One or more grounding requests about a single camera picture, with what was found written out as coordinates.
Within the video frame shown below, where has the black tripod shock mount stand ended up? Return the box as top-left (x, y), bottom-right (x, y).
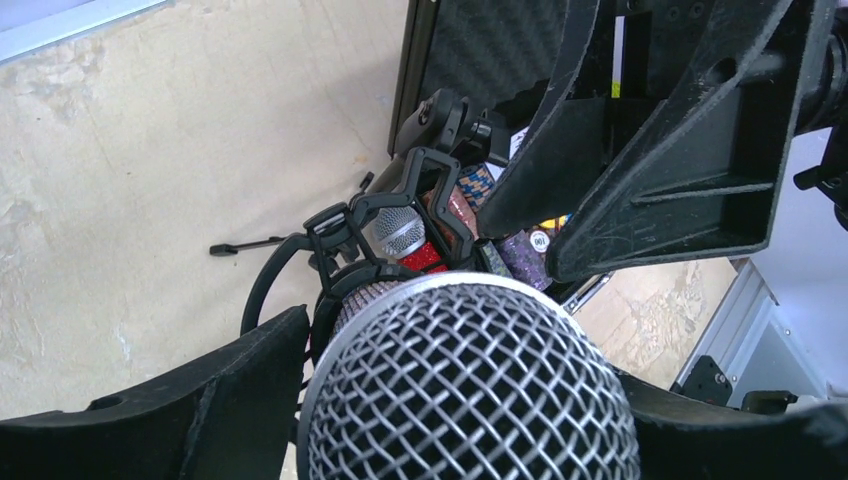
top-left (209, 89), bottom-right (510, 359)

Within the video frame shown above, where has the red glitter microphone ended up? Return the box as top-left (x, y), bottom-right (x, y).
top-left (373, 206), bottom-right (448, 273)

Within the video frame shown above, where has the black poker chip case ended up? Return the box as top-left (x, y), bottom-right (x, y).
top-left (387, 1), bottom-right (613, 314)

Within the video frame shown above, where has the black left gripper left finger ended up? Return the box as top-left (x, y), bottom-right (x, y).
top-left (1, 306), bottom-right (309, 479)

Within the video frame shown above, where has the rhinestone silver microphone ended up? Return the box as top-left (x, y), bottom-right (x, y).
top-left (297, 272), bottom-right (642, 479)

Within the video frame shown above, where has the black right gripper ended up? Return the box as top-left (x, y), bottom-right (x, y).
top-left (477, 1), bottom-right (847, 282)

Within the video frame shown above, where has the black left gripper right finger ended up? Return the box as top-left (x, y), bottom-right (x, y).
top-left (617, 371), bottom-right (847, 479)

